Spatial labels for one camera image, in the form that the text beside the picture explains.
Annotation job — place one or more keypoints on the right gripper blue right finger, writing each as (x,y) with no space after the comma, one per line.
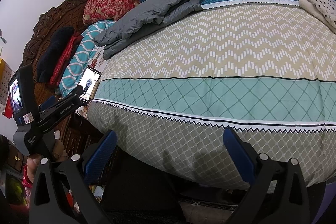
(242,154)

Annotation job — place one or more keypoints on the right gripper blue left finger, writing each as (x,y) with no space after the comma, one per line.
(96,157)

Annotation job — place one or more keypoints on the grey puffer jacket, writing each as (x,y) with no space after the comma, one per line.
(146,18)

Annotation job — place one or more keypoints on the person's left hand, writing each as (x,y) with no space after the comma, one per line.
(33,161)

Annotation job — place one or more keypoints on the red garment on headboard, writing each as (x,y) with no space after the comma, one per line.
(64,59)

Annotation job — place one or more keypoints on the smartphone with lit screen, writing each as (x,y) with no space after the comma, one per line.
(88,81)

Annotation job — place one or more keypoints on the patterned beige teal bedsheet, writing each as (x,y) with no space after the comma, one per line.
(265,68)

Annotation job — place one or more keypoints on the white red floral pillow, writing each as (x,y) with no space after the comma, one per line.
(98,61)

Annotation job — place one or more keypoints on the teal white wavy pillow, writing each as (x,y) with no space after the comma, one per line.
(84,53)

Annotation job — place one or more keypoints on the carved wooden headboard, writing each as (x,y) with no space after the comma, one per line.
(75,132)

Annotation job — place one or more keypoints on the cream dotted fleece blanket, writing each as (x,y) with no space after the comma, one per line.
(323,10)

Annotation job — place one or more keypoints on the red yellow wall calendar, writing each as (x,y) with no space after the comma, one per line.
(6,74)

